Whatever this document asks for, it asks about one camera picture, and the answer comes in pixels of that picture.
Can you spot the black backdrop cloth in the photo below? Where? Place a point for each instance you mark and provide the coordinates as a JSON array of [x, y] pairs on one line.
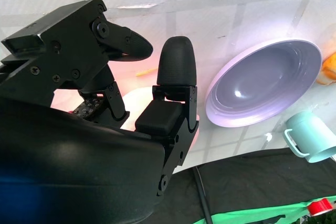
[[262, 179]]

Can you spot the green cloth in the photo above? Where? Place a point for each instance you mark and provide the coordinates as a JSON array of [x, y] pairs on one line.
[[262, 216]]

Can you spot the red tape roll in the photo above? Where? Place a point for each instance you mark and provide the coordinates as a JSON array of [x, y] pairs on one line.
[[319, 207]]

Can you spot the orange white mini pumpkin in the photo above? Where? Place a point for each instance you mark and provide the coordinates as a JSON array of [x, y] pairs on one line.
[[330, 70]]

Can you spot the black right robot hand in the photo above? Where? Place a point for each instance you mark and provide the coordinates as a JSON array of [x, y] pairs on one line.
[[78, 155]]

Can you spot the lavender round plate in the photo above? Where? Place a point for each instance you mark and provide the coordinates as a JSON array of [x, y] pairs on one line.
[[262, 85]]

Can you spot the small yellow sliver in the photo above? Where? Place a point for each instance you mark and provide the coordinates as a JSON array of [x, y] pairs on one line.
[[145, 72]]

